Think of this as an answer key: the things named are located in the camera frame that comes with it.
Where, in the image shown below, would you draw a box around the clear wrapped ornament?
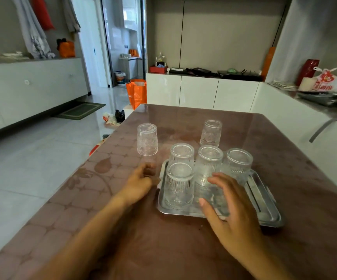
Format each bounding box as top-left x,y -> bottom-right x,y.
155,52 -> 168,67

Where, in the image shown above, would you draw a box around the white hanging robe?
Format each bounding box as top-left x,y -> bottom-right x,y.
11,0 -> 56,59

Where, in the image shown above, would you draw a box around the white plastic bag red print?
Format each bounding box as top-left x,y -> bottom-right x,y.
311,67 -> 337,93

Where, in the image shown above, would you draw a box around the orange bag with black top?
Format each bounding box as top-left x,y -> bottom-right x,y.
56,38 -> 76,58

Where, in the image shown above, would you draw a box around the white paint bucket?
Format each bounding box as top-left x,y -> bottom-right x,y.
114,71 -> 127,86

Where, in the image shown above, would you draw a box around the white sideboard cabinet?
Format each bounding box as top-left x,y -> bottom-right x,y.
0,57 -> 89,137

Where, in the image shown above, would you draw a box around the person's right forearm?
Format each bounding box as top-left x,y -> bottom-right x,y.
243,245 -> 294,280

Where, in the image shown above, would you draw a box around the person's left forearm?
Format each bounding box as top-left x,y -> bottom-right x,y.
30,195 -> 128,280

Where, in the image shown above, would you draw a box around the clear ribbed glass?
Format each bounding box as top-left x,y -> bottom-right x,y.
200,119 -> 223,147
194,145 -> 224,187
220,148 -> 254,187
137,122 -> 159,157
163,162 -> 195,210
168,142 -> 196,168

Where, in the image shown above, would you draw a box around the white red crumpled plastic bag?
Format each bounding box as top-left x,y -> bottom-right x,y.
103,112 -> 119,126

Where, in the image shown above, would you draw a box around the white door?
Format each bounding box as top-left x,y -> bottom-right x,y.
70,0 -> 112,88

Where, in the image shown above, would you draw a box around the stainless steel tray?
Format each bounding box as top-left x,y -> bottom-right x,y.
156,159 -> 285,228

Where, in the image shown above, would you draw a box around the white dish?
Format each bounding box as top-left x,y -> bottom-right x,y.
0,51 -> 30,61

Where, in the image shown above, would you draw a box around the black pouch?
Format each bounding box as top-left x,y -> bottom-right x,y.
186,67 -> 219,78

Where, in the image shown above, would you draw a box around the orange shopping bag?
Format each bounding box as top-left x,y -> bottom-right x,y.
126,79 -> 147,110

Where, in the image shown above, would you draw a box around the green doormat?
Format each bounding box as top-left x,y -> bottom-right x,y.
54,101 -> 107,121

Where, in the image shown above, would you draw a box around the white mug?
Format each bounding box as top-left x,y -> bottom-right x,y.
298,77 -> 318,92

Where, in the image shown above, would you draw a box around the brown patterned table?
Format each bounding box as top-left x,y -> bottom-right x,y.
0,104 -> 337,280

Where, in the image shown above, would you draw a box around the grey hanging garment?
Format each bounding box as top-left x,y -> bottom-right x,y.
62,0 -> 81,34

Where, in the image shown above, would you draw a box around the person's right hand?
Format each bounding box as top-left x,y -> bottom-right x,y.
198,172 -> 267,261

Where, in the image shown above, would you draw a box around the orange tall box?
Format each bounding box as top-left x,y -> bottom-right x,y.
261,46 -> 277,81

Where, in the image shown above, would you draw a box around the white paper stack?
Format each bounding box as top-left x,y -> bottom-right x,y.
269,80 -> 299,91

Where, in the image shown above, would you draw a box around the person's left hand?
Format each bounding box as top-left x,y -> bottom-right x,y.
116,162 -> 161,208

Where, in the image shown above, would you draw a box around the red hanging bag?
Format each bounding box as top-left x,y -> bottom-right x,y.
31,0 -> 55,31

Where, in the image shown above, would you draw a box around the black flat tray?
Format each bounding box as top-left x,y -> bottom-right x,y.
217,70 -> 264,82

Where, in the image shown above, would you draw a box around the grey kitchen cabinet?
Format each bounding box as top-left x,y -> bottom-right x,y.
119,56 -> 144,82

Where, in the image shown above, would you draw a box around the white glossy base cabinet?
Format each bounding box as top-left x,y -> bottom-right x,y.
146,72 -> 261,113

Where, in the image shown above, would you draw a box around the red packet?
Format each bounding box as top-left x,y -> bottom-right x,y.
89,138 -> 109,156

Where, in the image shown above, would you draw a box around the white side counter unit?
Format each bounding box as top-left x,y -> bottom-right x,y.
250,82 -> 337,203

